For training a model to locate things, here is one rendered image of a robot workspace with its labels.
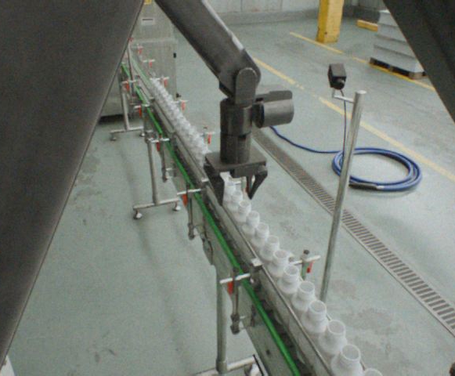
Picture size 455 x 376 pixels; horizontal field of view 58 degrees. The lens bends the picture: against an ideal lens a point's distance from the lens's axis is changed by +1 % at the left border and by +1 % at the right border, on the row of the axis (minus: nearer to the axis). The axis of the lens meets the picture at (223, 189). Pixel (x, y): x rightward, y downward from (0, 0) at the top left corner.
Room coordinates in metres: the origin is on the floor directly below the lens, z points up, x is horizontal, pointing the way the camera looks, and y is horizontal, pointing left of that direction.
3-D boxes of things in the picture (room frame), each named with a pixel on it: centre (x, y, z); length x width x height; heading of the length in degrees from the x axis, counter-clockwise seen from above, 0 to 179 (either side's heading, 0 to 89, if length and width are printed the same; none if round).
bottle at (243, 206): (0.99, -0.06, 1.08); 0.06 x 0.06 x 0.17
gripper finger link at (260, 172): (0.67, -0.04, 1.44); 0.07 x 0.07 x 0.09; 20
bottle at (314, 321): (0.60, -0.20, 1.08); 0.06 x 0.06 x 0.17
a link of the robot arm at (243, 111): (0.66, -0.03, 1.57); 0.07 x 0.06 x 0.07; 110
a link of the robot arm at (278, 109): (0.68, -0.06, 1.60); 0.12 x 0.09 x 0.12; 110
